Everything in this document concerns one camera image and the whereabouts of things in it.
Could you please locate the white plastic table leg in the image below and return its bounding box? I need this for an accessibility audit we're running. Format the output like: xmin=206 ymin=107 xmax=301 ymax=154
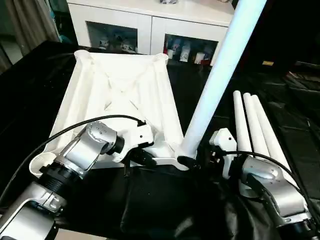
xmin=242 ymin=92 xmax=272 ymax=157
xmin=174 ymin=0 xmax=262 ymax=165
xmin=250 ymin=94 xmax=300 ymax=191
xmin=232 ymin=91 xmax=254 ymax=154

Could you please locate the white plastic table top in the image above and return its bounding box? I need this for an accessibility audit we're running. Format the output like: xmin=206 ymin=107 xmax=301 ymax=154
xmin=29 ymin=49 xmax=198 ymax=179

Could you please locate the white cabinet with glass doors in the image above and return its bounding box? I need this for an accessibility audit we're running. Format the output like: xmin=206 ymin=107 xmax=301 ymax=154
xmin=67 ymin=0 xmax=236 ymax=67

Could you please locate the dark cabinet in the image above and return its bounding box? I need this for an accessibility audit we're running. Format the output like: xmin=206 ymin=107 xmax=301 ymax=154
xmin=237 ymin=0 xmax=320 ymax=73

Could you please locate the grey curtain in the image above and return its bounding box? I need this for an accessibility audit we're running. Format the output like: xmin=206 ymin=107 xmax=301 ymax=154
xmin=4 ymin=0 xmax=60 ymax=48

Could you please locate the black right camera cable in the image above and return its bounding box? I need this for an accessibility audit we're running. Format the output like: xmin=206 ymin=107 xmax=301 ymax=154
xmin=214 ymin=149 xmax=320 ymax=218

